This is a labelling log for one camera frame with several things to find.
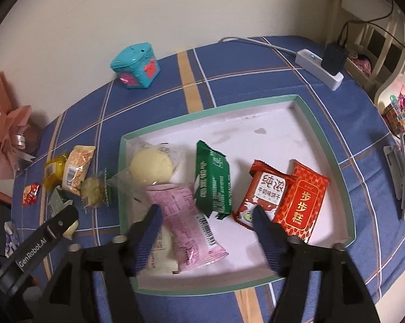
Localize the red brown biscuit packet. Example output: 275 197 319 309
232 159 292 231

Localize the yellow jelly cup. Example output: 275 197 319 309
63 219 80 239

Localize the pink snack packet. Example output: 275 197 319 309
145 182 230 270

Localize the white cable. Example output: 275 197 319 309
217 36 299 56

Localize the white phone stand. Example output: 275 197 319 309
383 145 405 200

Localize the cream wooden shelf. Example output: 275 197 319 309
332 0 405 108

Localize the green biscuit packet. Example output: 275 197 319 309
193 139 231 221

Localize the pale green snack packet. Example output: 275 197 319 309
49 188 73 216

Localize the patterned mug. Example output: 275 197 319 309
382 103 405 131

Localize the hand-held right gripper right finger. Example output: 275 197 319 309
252 206 381 323

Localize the teal toy box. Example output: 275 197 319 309
110 42 161 90

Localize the round white bun packet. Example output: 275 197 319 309
115 141 186 189

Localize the pink pouch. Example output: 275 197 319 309
352 54 372 75

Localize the white tray with green rim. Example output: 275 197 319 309
118 94 357 297

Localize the black cable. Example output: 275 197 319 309
337 2 405 58

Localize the white cream snack packet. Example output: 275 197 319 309
131 222 179 276

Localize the white power strip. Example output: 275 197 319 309
295 49 344 91

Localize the blue white crumpled wrapper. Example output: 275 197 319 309
4 220 21 259

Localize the pink flower bouquet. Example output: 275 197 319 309
0 68 38 180

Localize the yellow cake packet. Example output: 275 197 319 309
43 153 70 191

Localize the beige bread packet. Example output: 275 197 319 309
61 145 97 196

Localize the green wrapped round pastry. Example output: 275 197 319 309
79 168 113 209

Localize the red patterned cake packet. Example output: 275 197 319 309
273 159 331 244

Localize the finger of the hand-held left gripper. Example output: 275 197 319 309
41 205 80 243

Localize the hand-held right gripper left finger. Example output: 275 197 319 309
37 205 164 323

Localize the small red snack packet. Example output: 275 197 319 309
21 182 42 206

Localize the blue checked tablecloth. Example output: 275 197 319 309
0 35 405 323

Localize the black charger plug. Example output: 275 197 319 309
322 43 349 76

